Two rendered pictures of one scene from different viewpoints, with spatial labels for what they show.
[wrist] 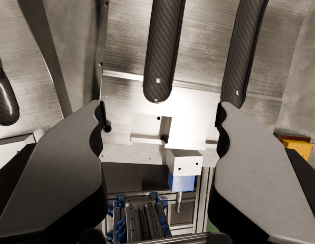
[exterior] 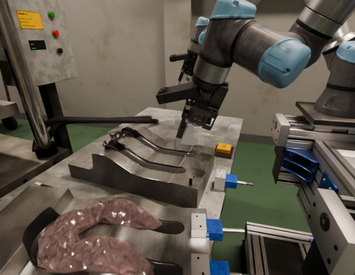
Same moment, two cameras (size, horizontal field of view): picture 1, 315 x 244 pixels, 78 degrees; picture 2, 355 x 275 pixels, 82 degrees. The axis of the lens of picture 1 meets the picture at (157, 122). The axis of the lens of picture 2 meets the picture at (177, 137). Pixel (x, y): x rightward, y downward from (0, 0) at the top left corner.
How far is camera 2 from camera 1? 0.53 m
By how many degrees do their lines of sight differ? 58
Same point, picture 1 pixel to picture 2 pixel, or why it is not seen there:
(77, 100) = not seen: hidden behind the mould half
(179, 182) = (231, 179)
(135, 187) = not seen: outside the picture
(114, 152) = (214, 209)
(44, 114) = (182, 213)
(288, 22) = (167, 143)
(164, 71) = (174, 169)
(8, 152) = (195, 219)
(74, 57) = not seen: hidden behind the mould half
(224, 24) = (164, 155)
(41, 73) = (164, 208)
